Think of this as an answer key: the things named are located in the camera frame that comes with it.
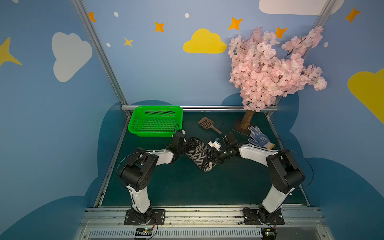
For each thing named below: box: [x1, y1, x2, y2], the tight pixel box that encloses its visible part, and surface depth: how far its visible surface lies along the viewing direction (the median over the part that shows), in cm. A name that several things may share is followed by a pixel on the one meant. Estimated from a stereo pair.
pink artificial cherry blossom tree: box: [228, 25, 328, 129], surface depth 74 cm
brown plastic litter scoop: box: [198, 116, 222, 134], surface depth 117 cm
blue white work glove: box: [247, 126, 275, 150], surface depth 109 cm
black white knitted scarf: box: [186, 140, 217, 172], surface depth 89 cm
